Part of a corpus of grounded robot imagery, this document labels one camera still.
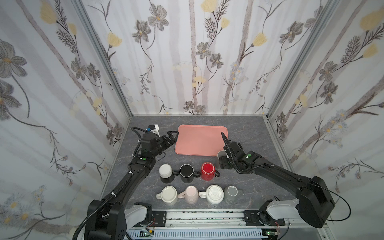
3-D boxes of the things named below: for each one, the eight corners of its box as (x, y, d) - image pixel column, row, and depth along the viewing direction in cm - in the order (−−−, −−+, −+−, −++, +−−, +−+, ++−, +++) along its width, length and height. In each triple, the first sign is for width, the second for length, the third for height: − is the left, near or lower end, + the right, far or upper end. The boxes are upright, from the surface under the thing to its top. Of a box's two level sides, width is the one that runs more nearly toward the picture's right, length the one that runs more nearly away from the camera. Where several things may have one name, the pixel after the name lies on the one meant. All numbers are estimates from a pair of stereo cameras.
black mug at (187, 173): (177, 176, 90) (176, 170, 83) (186, 167, 94) (186, 160, 87) (189, 188, 86) (189, 182, 79) (198, 178, 90) (199, 171, 82)
